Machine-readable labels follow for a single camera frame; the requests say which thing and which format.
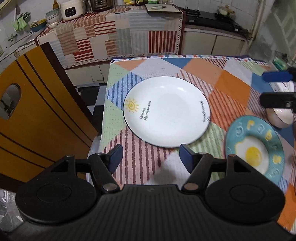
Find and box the white kitchen cabinet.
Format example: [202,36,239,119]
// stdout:
[183,28,247,57]

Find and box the black pressure cooker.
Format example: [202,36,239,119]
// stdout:
[90,0,114,12]

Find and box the striped patchwork counter cloth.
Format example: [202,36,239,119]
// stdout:
[35,5,184,70]

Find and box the patchwork tablecloth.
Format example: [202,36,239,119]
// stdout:
[86,54,296,232]

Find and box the blue bowl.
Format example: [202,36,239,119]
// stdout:
[30,20,48,33]

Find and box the cutting board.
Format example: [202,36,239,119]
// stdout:
[144,3,182,14]

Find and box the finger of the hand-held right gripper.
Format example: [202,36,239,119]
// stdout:
[262,69,296,82]
[259,92,296,109]

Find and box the black gas stove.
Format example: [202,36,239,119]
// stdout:
[185,8,243,33]

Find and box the green cloth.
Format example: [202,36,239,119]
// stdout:
[13,14,30,31]

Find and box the blue plate with egg design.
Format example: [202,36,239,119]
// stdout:
[225,115,285,180]

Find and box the green basket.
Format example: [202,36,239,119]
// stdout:
[273,52,292,71]

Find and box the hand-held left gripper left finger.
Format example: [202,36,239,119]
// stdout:
[51,144,124,194]

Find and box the white bowl with dark rim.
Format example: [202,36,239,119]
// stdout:
[266,107,295,128]

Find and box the white rice cooker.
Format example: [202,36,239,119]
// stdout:
[60,0,85,21]

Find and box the cream cooking pot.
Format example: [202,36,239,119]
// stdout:
[217,5,236,16]

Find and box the stack of pale bowls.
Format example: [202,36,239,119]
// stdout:
[45,9,63,29]

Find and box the yellow wooden chair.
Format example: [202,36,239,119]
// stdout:
[0,42,100,186]

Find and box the white plate with sun print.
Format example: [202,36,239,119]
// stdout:
[123,76,211,148]

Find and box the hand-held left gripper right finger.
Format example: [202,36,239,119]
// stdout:
[179,144,252,192]

